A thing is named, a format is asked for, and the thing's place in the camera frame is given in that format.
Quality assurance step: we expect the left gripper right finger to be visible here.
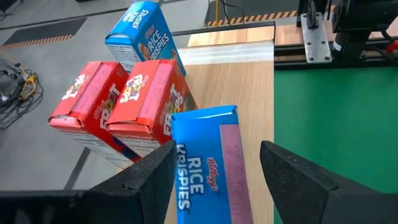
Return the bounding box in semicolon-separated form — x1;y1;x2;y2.
259;140;398;224

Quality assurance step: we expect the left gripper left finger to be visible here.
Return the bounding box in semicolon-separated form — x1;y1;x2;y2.
0;140;177;224

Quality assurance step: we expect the Rice Krispies cereal box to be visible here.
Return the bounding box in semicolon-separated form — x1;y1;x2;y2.
104;1;187;77
170;105;254;224

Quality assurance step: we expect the Froot Loops cereal box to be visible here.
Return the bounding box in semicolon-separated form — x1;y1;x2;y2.
48;60;142;169
105;58;199;158

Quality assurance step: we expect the wooden shelf with black legs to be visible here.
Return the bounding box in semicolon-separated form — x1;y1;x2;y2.
164;21;276;224

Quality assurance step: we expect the green table mat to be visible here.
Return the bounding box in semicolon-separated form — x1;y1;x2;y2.
273;66;398;224

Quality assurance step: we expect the yellow power plug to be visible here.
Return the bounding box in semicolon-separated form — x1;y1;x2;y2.
23;73;39;94

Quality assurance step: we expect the black floor mat striped edge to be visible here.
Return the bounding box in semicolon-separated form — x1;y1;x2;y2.
1;17;88;50

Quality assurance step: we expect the silver aluminium bracket plate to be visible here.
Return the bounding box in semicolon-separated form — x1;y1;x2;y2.
300;11;333;64

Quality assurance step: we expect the red cable connector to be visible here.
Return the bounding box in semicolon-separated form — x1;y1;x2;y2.
384;39;398;54

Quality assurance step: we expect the black floor cable bundle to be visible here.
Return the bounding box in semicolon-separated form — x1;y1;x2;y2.
0;57;45;131

